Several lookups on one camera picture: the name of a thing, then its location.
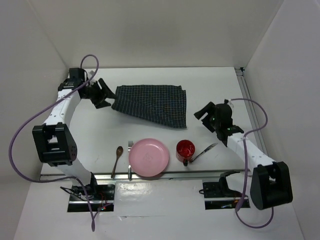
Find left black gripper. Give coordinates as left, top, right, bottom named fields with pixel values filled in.
left=82, top=77, right=118, bottom=109

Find dark checked cloth napkin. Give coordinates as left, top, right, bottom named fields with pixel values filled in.
left=111, top=84, right=187, bottom=129

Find red mug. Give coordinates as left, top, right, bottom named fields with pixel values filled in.
left=176, top=139, right=196, bottom=167

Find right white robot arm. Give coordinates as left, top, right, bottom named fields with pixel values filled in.
left=194, top=99, right=293, bottom=210

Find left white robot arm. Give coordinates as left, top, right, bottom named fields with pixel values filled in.
left=32, top=68, right=116, bottom=200

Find silver table knife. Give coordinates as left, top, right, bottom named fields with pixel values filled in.
left=189, top=143, right=218, bottom=163

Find silver fork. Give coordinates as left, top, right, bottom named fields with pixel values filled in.
left=127, top=140, right=135, bottom=181

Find brown wooden spoon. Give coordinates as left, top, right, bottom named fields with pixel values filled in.
left=110, top=146, right=124, bottom=179

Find pink plastic plate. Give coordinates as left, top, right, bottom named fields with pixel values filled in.
left=128, top=138, right=170, bottom=177

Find aluminium rail front edge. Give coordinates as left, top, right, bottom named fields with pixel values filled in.
left=38, top=168, right=276, bottom=182

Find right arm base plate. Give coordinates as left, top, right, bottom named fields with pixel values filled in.
left=198, top=182, right=242, bottom=210

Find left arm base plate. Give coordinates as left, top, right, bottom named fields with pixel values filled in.
left=60, top=183, right=116, bottom=213

